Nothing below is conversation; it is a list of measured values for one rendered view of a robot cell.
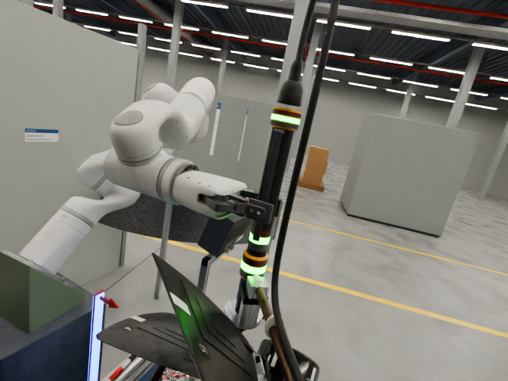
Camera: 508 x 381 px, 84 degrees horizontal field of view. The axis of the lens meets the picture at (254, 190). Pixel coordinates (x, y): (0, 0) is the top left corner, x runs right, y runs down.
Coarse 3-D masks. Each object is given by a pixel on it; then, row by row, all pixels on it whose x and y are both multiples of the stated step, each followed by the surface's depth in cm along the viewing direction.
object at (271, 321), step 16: (336, 0) 31; (304, 32) 39; (304, 48) 40; (320, 64) 33; (320, 80) 33; (304, 128) 34; (304, 144) 35; (288, 192) 36; (288, 208) 36; (272, 272) 38; (272, 288) 37; (272, 304) 36; (272, 320) 36; (288, 352) 31
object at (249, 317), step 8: (248, 280) 45; (264, 280) 45; (248, 288) 44; (264, 288) 44; (248, 296) 44; (232, 304) 52; (240, 304) 48; (248, 304) 45; (256, 304) 45; (224, 312) 50; (232, 312) 50; (240, 312) 47; (248, 312) 46; (256, 312) 47; (232, 320) 48; (240, 320) 47; (248, 320) 47; (256, 320) 47; (240, 328) 48; (248, 328) 48
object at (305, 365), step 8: (264, 344) 53; (272, 344) 51; (264, 352) 51; (272, 352) 50; (296, 352) 49; (264, 360) 50; (296, 360) 49; (304, 360) 49; (312, 360) 50; (264, 368) 49; (272, 368) 48; (280, 368) 48; (304, 368) 48; (312, 368) 49; (272, 376) 47; (280, 376) 47; (304, 376) 48
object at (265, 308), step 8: (256, 288) 43; (256, 296) 43; (264, 296) 41; (264, 304) 40; (264, 312) 39; (272, 312) 38; (272, 328) 36; (272, 336) 35; (280, 344) 33; (280, 352) 32; (280, 360) 31; (288, 368) 30; (288, 376) 29
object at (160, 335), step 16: (128, 320) 62; (160, 320) 65; (176, 320) 66; (96, 336) 53; (112, 336) 54; (128, 336) 56; (144, 336) 57; (160, 336) 58; (176, 336) 58; (128, 352) 52; (144, 352) 53; (160, 352) 54; (176, 352) 54; (176, 368) 51; (192, 368) 51
